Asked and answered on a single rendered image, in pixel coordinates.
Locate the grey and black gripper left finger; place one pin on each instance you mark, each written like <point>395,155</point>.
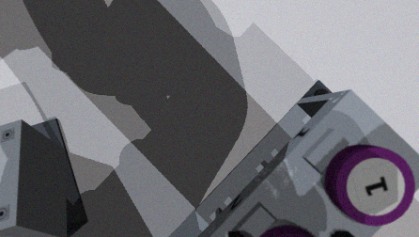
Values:
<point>235,234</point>

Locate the grey button housing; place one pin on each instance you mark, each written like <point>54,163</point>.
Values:
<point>39,196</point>

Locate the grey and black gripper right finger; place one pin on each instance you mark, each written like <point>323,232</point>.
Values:
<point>342,234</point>

